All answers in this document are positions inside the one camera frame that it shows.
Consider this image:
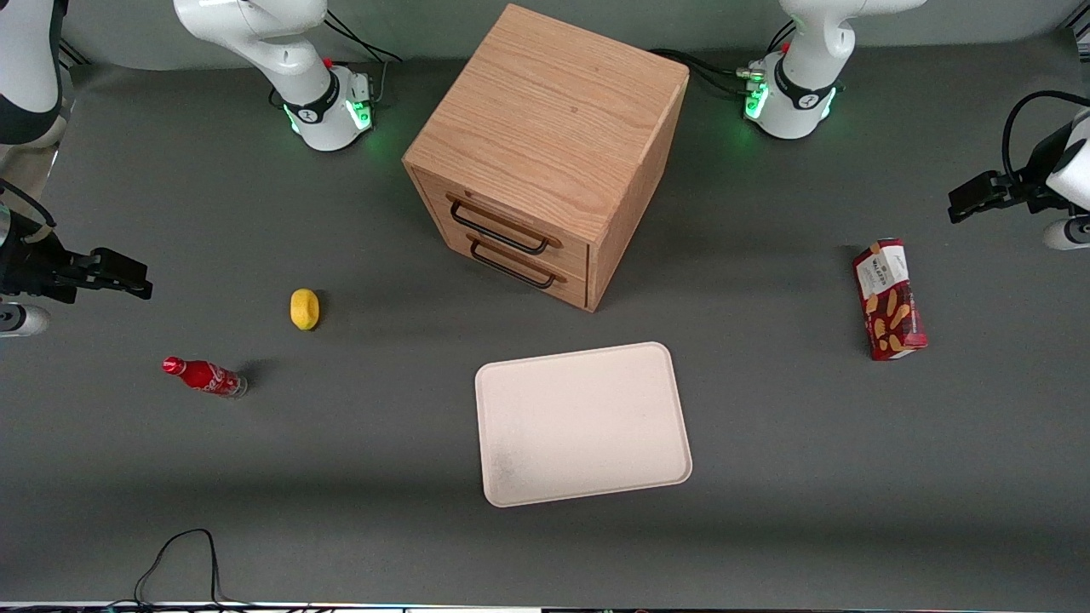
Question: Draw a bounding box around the beige plastic tray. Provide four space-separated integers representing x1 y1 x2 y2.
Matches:
474 341 693 508

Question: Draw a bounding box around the black arm base cable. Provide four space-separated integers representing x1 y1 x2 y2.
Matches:
651 48 754 98
324 9 404 105

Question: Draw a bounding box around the red cookie box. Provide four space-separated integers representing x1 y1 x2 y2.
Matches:
852 238 929 362

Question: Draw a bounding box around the thin black looped cable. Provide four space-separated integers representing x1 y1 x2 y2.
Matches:
102 528 256 610

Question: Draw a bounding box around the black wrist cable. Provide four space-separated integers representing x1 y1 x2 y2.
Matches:
1001 89 1090 178
0 177 57 231

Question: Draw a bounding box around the black right arm base cable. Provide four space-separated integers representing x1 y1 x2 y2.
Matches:
324 9 404 105

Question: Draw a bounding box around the red cola bottle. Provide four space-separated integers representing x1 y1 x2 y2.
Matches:
162 356 249 399

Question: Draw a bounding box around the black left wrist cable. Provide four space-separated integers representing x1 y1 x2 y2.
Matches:
1001 89 1090 178

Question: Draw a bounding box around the black metal drawer handle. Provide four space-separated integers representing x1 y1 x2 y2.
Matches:
466 232 568 291
448 194 564 256

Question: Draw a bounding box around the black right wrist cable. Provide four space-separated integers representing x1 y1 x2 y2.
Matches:
0 177 57 231

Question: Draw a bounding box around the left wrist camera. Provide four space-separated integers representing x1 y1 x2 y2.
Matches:
1042 216 1090 251

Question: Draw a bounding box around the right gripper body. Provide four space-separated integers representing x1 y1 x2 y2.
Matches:
0 228 93 305

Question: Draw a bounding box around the yellow lemon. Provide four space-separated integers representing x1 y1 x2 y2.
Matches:
290 288 322 332

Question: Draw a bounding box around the wooden drawer cabinet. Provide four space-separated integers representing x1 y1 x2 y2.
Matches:
402 3 691 313

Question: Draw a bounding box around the black left arm base cable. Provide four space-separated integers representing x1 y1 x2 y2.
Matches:
651 48 754 98

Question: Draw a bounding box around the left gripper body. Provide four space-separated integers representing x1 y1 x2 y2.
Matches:
1007 128 1076 215

